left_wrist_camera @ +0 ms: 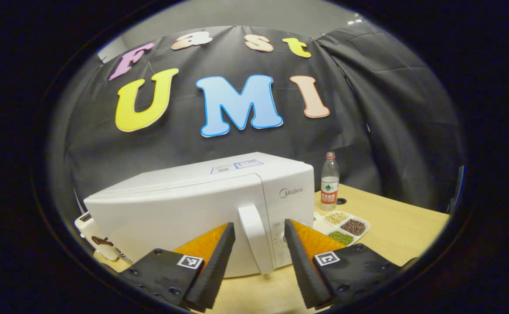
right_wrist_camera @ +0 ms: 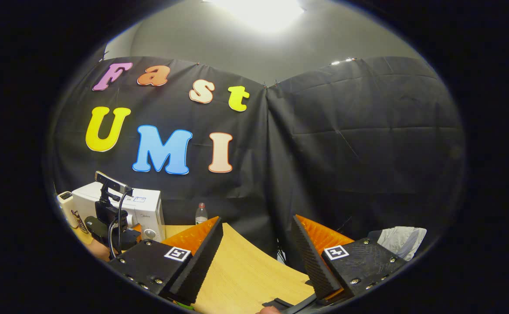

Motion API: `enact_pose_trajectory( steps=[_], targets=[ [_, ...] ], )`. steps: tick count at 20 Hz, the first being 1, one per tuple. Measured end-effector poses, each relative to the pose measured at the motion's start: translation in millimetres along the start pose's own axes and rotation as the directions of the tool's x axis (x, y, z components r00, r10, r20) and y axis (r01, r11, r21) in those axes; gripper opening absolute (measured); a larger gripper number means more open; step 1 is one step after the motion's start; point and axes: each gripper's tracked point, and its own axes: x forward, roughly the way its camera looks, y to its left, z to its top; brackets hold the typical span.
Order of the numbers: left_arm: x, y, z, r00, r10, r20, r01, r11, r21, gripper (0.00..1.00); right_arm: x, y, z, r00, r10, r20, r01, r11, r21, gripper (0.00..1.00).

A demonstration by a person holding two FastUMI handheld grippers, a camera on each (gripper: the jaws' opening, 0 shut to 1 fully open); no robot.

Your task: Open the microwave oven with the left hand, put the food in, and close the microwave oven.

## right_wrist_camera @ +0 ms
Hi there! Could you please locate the black cable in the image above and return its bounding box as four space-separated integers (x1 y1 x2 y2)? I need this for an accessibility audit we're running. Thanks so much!
108 191 129 260

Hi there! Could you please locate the white microwave oven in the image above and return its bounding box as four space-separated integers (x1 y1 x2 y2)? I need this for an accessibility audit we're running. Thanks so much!
72 182 166 242

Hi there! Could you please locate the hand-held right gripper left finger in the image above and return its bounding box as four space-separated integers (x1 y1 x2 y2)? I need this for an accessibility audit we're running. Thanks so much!
108 216 224 305

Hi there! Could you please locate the black backdrop cloth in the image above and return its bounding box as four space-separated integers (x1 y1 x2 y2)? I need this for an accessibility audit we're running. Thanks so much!
48 56 466 271

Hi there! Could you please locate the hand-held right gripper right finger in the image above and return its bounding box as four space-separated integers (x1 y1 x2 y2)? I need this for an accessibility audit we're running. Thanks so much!
292 215 407 305

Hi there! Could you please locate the small metal wire rack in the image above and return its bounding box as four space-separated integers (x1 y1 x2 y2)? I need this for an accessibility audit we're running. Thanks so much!
74 209 88 234

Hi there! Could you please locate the white toaster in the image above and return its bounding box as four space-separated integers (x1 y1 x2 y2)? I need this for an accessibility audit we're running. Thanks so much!
57 191 78 228

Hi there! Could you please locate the grey white cloth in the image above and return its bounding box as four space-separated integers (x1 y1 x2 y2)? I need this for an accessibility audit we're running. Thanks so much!
377 227 427 261

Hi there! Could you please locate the large ceiling light panel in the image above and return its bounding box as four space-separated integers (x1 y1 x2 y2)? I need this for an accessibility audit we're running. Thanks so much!
202 0 305 33

